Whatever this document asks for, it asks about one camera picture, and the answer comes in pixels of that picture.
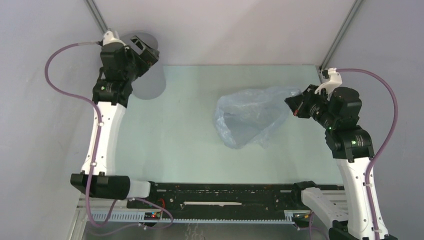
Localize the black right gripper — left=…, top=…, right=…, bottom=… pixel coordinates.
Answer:
left=284, top=84, right=337, bottom=129

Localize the grey plastic trash bin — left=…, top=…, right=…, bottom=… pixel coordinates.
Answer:
left=120, top=31, right=166, bottom=100

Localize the blue translucent trash bag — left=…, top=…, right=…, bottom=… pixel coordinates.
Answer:
left=213, top=86, right=301, bottom=149

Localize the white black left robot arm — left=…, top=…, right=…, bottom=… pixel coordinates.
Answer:
left=70, top=30, right=160, bottom=208

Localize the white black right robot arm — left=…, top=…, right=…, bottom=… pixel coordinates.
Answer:
left=285, top=68, right=393, bottom=240

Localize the small electronics board with leds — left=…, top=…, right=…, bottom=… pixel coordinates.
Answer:
left=143, top=211, right=162, bottom=220

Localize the aluminium frame rail left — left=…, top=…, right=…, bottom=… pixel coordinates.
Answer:
left=84, top=0, right=109, bottom=34

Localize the aluminium frame rail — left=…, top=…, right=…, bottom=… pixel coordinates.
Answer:
left=84, top=0, right=109, bottom=34
left=316, top=0, right=365, bottom=83

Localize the aluminium frame rail right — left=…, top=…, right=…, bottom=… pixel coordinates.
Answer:
left=316, top=0, right=365, bottom=83

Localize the white slotted cable duct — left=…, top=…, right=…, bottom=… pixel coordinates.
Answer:
left=109, top=211, right=294, bottom=224

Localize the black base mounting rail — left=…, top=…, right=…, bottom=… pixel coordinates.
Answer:
left=127, top=180, right=345, bottom=221

